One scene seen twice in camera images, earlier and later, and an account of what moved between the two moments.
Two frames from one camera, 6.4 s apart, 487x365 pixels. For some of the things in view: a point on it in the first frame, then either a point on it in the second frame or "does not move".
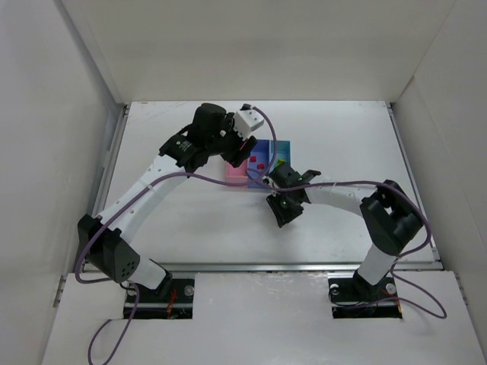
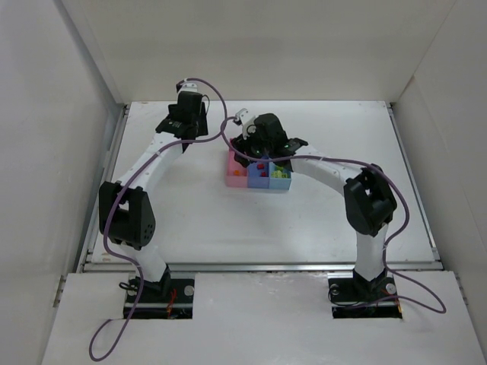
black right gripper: x=281 y=176 → x=246 y=157
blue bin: x=259 y=160 does not move
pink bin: x=237 y=174 does not move
